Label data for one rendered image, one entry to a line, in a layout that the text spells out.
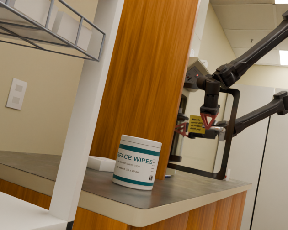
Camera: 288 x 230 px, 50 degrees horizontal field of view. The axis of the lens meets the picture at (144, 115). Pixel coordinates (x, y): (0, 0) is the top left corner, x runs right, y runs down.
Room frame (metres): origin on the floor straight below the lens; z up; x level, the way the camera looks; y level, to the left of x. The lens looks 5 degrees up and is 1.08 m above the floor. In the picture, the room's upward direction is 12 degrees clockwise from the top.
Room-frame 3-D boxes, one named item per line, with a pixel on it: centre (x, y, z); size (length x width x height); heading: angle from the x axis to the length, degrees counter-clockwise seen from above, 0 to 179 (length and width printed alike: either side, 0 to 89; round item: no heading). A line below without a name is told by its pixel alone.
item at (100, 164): (1.25, 0.12, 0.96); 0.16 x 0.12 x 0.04; 144
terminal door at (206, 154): (1.35, -0.25, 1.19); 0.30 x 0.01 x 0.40; 68
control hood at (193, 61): (1.52, -0.21, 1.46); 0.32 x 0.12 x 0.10; 153
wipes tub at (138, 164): (0.97, -0.01, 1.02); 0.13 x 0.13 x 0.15
